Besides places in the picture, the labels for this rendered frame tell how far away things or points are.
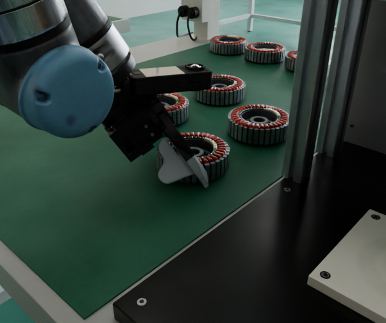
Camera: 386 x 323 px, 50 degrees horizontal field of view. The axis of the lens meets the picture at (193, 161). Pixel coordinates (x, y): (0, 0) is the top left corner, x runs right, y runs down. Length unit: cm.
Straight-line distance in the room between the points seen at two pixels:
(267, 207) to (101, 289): 22
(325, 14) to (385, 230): 25
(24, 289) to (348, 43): 50
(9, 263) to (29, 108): 23
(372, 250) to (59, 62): 36
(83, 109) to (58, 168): 34
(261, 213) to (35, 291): 27
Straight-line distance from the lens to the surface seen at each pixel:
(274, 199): 55
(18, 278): 50
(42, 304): 47
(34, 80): 33
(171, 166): 57
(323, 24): 52
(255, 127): 71
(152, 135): 57
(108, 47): 51
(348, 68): 62
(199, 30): 143
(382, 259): 48
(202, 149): 67
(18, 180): 67
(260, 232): 50
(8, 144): 79
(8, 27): 34
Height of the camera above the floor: 108
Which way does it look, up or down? 30 degrees down
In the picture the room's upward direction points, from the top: straight up
